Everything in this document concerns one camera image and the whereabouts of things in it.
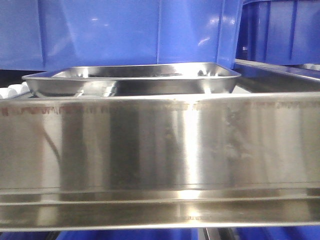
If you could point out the silver metal tray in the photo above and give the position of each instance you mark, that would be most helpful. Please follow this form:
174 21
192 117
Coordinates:
133 80

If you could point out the blue plastic bin at right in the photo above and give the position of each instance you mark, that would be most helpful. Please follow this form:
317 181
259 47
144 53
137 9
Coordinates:
280 32

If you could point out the white conveyor roller track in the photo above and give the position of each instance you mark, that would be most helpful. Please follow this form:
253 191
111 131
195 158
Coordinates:
13 90

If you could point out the large blue plastic bin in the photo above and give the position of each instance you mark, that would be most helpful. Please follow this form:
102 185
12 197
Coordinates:
45 35

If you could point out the stainless steel shelf front rail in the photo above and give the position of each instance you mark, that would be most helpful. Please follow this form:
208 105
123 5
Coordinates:
170 161

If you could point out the steel shelf divider rail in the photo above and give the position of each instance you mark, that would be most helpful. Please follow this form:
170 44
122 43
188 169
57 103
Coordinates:
259 77

